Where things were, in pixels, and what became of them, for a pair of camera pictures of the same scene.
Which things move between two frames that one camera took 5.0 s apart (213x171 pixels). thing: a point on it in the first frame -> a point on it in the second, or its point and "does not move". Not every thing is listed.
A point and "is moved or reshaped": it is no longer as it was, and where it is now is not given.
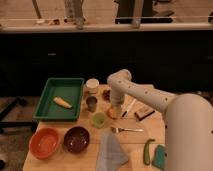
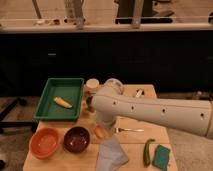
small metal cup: (91, 101) does not move
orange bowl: (44, 143) does not move
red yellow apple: (112, 113) is moved or reshaped
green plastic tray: (60, 100) does not move
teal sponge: (159, 158) does not move
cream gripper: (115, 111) -> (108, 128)
